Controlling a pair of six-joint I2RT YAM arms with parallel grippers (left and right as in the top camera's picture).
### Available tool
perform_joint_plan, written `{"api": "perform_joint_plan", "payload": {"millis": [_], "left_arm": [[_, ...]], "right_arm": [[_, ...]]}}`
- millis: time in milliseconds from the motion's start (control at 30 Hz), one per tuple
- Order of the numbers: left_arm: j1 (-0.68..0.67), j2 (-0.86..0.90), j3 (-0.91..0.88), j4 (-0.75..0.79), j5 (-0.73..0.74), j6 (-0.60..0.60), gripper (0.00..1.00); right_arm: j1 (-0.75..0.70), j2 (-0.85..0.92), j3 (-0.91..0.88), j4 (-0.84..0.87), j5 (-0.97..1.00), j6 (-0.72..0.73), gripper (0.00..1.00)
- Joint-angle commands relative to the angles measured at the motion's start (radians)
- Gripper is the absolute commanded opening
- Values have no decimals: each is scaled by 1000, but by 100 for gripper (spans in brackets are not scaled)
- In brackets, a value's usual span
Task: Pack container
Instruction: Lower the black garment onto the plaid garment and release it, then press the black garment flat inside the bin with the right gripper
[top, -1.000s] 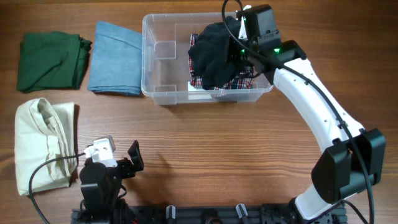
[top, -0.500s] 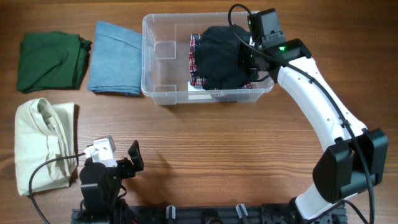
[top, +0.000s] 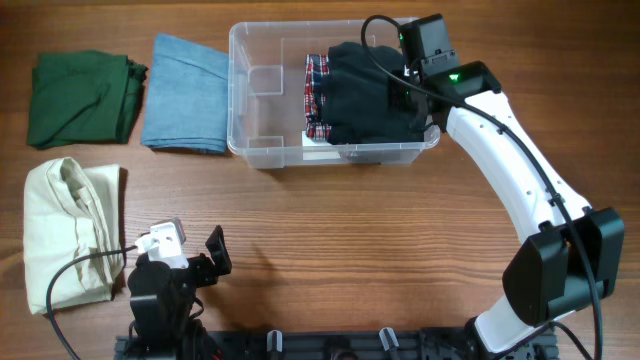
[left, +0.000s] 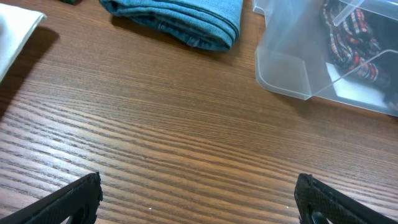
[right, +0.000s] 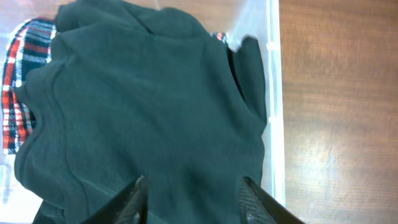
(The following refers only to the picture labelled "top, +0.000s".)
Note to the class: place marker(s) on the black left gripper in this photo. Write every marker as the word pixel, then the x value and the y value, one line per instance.
pixel 209 274

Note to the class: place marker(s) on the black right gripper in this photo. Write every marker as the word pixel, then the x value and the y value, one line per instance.
pixel 397 101

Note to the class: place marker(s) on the black garment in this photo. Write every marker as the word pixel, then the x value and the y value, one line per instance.
pixel 357 104

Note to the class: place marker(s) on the red navy plaid garment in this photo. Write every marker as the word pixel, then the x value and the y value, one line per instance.
pixel 316 69

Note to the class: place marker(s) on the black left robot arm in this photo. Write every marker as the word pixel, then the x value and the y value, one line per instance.
pixel 163 293

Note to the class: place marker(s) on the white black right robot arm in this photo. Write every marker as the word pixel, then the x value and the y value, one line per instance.
pixel 569 253

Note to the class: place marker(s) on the white label in bin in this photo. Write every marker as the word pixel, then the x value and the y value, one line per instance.
pixel 317 150

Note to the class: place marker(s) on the clear plastic storage bin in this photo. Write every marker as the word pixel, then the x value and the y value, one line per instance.
pixel 266 83

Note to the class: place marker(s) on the blue folded towel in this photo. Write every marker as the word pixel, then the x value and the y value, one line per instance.
pixel 187 99

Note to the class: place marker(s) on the cream folded garment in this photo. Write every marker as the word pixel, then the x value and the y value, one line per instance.
pixel 70 212

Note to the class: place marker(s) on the green folded garment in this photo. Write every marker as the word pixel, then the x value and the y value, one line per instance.
pixel 84 97

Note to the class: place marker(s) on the left clear rail clip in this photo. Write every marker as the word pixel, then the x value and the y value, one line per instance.
pixel 274 341

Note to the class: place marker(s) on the clear rail clip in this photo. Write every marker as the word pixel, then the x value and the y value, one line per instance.
pixel 388 339
pixel 274 341

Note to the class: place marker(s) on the right clear rail clip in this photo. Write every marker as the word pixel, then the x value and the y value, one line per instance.
pixel 388 339

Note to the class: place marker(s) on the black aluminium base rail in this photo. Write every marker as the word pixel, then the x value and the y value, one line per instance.
pixel 310 345

